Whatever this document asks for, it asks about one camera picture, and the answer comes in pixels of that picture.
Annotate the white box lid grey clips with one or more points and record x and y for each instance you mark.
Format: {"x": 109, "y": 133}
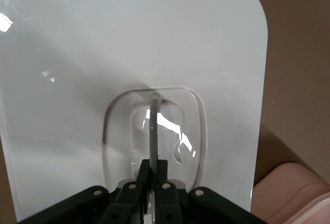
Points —
{"x": 77, "y": 54}

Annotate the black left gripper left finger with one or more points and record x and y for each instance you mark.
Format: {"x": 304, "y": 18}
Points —
{"x": 129, "y": 203}

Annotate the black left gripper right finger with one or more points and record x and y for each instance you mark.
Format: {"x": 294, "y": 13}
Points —
{"x": 167, "y": 203}

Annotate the pink translucent plastic box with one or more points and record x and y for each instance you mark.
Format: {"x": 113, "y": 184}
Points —
{"x": 288, "y": 190}

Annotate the brown table mat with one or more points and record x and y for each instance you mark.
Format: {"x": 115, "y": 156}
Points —
{"x": 296, "y": 54}

